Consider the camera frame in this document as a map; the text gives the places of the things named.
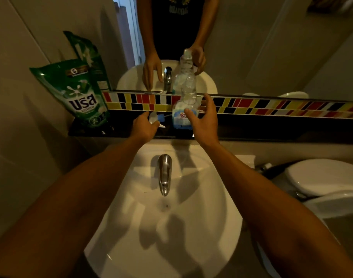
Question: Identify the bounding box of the person's left hand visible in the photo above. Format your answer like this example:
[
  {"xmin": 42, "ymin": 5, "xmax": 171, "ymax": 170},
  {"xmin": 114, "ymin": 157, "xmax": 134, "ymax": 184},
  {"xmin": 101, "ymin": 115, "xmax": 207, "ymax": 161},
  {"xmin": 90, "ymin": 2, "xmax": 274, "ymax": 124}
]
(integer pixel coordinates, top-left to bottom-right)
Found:
[{"xmin": 130, "ymin": 111, "xmax": 161, "ymax": 144}]

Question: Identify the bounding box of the person's right hand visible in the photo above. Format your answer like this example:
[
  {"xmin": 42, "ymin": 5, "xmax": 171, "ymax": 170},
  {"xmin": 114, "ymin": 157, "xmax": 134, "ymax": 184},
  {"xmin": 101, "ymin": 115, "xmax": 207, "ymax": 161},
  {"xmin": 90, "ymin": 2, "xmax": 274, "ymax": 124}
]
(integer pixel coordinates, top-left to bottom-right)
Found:
[{"xmin": 184, "ymin": 93, "xmax": 220, "ymax": 148}]

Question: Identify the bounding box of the white blue spray trigger head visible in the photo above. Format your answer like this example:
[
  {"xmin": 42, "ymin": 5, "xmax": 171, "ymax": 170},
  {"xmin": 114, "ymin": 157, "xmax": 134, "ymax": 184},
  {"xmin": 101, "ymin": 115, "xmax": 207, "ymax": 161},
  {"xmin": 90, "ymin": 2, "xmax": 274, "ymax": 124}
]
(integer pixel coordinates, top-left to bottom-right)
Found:
[{"xmin": 149, "ymin": 111, "xmax": 167, "ymax": 129}]

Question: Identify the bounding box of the person's right forearm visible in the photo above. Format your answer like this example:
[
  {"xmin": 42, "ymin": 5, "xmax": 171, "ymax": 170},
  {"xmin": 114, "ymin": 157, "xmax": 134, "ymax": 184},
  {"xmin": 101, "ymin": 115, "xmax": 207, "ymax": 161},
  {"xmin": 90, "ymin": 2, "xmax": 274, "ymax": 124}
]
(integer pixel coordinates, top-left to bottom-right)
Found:
[{"xmin": 198, "ymin": 141, "xmax": 353, "ymax": 278}]

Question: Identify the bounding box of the person's left forearm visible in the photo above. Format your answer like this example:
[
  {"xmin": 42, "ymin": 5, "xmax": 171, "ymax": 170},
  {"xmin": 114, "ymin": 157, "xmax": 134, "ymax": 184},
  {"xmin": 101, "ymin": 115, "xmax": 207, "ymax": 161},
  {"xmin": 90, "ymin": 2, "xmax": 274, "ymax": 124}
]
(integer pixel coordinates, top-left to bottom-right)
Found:
[{"xmin": 0, "ymin": 135, "xmax": 146, "ymax": 278}]

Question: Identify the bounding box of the clear plastic bottle blue label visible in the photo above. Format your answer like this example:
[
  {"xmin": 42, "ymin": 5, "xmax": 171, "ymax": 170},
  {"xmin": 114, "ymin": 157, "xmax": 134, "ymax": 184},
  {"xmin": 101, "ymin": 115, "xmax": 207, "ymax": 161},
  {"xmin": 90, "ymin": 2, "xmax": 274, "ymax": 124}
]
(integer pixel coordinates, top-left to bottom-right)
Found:
[{"xmin": 172, "ymin": 84, "xmax": 203, "ymax": 131}]

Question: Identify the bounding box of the chrome faucet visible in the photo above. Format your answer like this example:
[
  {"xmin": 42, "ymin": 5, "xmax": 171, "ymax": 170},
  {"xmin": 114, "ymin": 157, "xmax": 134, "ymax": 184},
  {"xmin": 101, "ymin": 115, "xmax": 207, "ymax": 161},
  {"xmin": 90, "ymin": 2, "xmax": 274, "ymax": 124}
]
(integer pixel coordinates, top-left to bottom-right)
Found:
[{"xmin": 157, "ymin": 154, "xmax": 173, "ymax": 197}]

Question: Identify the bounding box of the black stone ledge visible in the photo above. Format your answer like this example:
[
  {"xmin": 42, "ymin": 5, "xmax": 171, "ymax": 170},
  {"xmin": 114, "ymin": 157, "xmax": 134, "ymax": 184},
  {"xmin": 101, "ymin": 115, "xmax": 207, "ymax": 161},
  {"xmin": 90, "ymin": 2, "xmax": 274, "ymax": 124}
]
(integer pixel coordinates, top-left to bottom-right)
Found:
[{"xmin": 68, "ymin": 109, "xmax": 353, "ymax": 144}]

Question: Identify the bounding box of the green detergent refill pouch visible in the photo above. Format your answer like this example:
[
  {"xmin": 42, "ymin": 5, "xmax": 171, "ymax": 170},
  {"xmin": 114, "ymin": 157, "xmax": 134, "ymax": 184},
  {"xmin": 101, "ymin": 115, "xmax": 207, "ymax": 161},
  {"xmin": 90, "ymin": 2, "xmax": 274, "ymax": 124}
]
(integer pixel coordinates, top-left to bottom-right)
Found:
[{"xmin": 29, "ymin": 58, "xmax": 110, "ymax": 128}]

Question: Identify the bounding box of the white ceramic sink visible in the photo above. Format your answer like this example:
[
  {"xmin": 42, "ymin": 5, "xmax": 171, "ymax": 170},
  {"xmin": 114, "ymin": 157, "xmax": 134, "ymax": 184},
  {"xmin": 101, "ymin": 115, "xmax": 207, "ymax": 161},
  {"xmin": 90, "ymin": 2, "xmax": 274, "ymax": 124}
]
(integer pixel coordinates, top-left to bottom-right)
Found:
[{"xmin": 84, "ymin": 139, "xmax": 243, "ymax": 278}]

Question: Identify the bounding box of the black toilet supply hose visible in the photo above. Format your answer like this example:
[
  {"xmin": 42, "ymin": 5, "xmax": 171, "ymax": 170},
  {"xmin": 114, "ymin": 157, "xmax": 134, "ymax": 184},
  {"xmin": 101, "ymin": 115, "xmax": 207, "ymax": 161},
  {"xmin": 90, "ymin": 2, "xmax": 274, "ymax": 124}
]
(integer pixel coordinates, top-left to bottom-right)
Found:
[{"xmin": 254, "ymin": 160, "xmax": 300, "ymax": 180}]

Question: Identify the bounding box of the wall mirror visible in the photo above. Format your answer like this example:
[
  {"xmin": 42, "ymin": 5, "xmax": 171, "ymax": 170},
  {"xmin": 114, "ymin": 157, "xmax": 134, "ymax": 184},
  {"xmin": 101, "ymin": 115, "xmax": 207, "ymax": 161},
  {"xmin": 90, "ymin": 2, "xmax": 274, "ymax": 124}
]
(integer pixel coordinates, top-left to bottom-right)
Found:
[{"xmin": 7, "ymin": 0, "xmax": 353, "ymax": 102}]

